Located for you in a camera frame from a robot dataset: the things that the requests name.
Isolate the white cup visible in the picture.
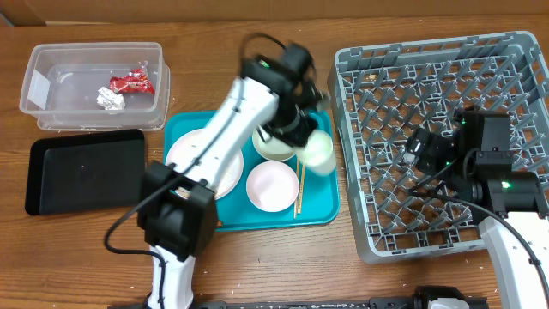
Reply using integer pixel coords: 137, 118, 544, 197
295, 130, 336, 176

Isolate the grey dishwasher rack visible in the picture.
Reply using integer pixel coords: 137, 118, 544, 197
329, 31, 548, 264

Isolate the left wooden chopstick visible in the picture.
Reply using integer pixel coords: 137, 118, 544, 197
293, 155, 301, 219

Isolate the clear plastic bin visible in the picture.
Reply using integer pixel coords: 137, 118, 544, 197
19, 42, 171, 131

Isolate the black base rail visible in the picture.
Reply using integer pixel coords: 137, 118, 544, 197
106, 285, 489, 309

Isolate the right wooden chopstick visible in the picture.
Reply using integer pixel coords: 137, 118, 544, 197
297, 164, 306, 215

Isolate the black tray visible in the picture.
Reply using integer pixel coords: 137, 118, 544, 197
25, 129, 146, 215

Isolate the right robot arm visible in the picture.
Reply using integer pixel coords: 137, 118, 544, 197
405, 109, 548, 308

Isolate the small foil ball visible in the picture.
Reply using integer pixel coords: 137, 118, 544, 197
96, 87, 125, 111

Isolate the teal serving tray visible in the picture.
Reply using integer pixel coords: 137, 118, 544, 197
163, 111, 340, 232

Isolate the white bowl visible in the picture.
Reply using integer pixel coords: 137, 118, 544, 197
246, 161, 297, 213
252, 127, 295, 161

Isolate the wooden chopstick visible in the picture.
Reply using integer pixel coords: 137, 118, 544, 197
293, 155, 301, 219
297, 164, 306, 215

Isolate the red snack wrapper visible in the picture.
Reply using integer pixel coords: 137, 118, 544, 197
109, 65, 155, 94

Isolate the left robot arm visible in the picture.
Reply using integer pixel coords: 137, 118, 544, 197
137, 44, 335, 308

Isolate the white dinner plate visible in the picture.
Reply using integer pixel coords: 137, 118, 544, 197
165, 129, 244, 199

